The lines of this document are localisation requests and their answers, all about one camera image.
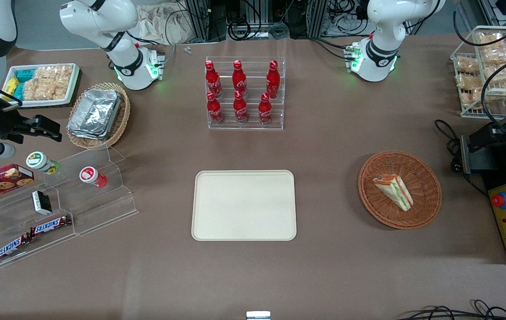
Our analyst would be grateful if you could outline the Snickers bar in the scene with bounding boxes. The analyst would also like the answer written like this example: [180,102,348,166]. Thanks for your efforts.
[0,233,32,264]
[29,215,73,237]

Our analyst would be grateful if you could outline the stacked foil containers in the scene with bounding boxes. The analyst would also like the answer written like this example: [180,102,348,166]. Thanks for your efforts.
[67,88,123,141]

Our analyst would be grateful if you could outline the red cola bottle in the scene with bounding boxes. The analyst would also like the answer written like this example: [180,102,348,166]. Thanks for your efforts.
[205,60,223,98]
[266,60,281,99]
[258,92,274,125]
[232,60,247,96]
[233,90,249,124]
[206,91,225,125]

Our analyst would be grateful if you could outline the yellow snack box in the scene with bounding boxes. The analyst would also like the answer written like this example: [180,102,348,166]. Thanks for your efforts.
[3,76,20,96]

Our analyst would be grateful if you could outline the clear acrylic bottle rack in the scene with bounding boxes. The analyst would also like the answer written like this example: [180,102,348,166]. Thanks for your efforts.
[205,56,287,131]

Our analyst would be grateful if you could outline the thick black cable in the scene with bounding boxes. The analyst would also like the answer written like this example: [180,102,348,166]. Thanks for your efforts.
[452,8,506,121]

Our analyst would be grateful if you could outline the aluminium frame post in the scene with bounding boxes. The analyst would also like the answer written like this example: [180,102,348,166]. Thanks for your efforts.
[185,0,211,43]
[307,0,325,39]

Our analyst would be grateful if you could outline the plastic-wrapped triangle sandwich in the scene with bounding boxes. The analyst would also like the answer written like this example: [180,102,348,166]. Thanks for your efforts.
[372,174,414,212]

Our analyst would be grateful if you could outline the small black box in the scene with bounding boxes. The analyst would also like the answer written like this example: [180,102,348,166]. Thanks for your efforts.
[32,190,53,215]

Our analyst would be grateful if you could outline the green-lidded cup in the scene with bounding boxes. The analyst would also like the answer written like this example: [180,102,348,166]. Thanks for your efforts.
[26,151,60,175]

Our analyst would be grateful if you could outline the white snack tray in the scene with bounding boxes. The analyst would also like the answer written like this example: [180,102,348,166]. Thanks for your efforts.
[3,63,81,108]

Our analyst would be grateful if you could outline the cream rectangular tray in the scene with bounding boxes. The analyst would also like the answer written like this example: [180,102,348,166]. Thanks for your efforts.
[191,170,297,242]

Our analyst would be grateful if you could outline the round brown wicker basket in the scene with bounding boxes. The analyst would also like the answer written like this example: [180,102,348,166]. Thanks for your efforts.
[358,151,442,230]

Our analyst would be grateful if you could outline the red cookie box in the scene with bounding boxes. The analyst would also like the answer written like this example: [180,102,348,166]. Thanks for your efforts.
[0,164,35,206]

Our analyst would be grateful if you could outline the clear acrylic step shelf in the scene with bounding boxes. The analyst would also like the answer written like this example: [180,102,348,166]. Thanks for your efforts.
[0,146,139,268]

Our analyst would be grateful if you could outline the coiled black cable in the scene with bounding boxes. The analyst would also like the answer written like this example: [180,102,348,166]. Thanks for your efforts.
[434,119,463,175]

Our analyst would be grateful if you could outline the clear bag of crackers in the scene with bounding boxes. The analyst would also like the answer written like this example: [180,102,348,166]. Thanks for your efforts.
[23,65,74,101]

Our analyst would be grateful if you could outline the black floor cables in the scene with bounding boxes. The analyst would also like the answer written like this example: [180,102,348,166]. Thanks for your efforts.
[397,299,506,320]

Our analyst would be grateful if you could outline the black arm base cable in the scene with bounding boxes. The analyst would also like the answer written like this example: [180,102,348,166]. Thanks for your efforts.
[310,36,352,60]

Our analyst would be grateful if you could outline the beige cloth bag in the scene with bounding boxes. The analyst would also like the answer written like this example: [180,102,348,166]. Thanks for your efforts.
[136,4,201,45]

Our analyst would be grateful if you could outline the red-lidded cup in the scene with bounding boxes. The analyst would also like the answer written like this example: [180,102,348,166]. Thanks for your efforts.
[79,166,108,189]

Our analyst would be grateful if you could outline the oval light wicker basket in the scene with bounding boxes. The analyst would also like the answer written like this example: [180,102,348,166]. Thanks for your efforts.
[66,82,131,150]

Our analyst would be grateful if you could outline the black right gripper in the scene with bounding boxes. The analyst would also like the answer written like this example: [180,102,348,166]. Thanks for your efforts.
[0,106,63,144]

